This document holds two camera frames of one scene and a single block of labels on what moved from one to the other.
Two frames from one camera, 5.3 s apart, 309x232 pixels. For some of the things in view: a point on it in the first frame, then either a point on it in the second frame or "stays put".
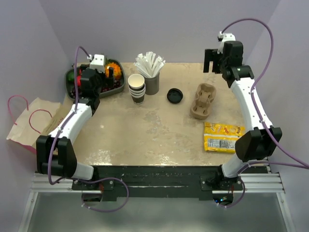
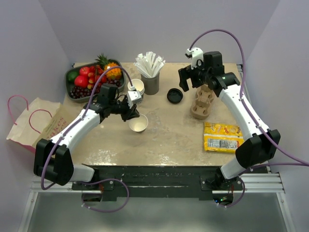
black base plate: [158, 181] stays put
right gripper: [211, 55] → [185, 74]
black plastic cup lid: [175, 95] stays put
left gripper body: [100, 79] → [119, 107]
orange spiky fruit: [117, 70] stays put
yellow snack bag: [220, 137] stays put
